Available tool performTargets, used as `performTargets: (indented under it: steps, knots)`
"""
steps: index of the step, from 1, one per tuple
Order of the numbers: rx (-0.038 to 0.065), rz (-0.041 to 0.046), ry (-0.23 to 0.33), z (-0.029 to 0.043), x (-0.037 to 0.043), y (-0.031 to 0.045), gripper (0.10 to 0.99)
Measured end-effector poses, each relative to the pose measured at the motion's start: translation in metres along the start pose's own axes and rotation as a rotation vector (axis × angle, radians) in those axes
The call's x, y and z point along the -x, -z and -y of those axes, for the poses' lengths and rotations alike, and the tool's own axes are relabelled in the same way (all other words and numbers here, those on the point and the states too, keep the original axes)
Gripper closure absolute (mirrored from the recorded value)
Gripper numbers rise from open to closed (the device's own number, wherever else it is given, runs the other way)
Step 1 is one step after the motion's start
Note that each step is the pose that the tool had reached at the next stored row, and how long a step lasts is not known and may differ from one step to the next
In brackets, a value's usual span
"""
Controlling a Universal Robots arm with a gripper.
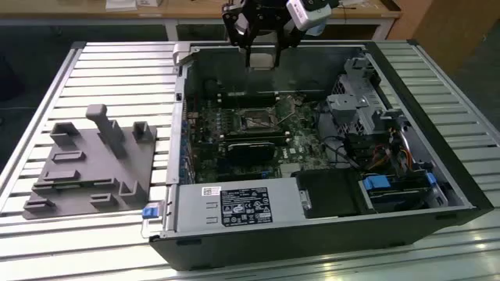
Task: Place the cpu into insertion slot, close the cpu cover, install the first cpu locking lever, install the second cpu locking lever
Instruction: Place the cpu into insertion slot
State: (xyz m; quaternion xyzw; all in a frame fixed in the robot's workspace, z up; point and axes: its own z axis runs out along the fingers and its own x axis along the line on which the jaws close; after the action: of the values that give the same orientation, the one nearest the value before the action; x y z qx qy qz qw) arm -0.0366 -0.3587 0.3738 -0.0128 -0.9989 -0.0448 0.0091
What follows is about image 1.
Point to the silver power supply unit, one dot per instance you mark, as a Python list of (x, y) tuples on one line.
[(191, 205)]

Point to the blue plastic clip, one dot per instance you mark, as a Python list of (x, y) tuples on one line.
[(431, 179)]

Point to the black drive bay box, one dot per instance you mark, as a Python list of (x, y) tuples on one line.
[(329, 193)]

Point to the graphics card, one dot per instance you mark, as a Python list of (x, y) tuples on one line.
[(250, 152)]

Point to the blue case latch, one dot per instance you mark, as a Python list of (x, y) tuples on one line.
[(150, 212)]

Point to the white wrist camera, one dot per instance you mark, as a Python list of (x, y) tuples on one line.
[(309, 14)]

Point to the wooden desk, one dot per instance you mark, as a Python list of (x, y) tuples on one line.
[(78, 14)]

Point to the metal locking lever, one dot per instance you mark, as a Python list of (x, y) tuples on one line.
[(291, 116)]

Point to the green motherboard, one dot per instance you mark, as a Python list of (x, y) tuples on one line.
[(305, 149)]

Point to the white box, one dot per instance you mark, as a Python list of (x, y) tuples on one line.
[(149, 2), (121, 5)]

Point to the wooden cabinet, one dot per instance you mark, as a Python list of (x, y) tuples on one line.
[(461, 29)]

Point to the black power supply label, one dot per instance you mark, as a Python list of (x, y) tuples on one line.
[(246, 207)]

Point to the silver chipset heatsink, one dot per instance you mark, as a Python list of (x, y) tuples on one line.
[(291, 169)]

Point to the black open PC case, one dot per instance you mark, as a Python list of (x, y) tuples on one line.
[(274, 248)]

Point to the grey parts rack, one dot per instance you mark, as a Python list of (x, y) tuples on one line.
[(98, 164)]

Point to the silver metal drive cage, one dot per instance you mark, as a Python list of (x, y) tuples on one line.
[(351, 105)]

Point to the silver CPU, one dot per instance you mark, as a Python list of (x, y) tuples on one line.
[(263, 61)]

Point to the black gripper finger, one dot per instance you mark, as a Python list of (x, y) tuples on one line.
[(230, 26), (291, 38)]

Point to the hard disk in blue carrier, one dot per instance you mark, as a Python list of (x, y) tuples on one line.
[(377, 183)]

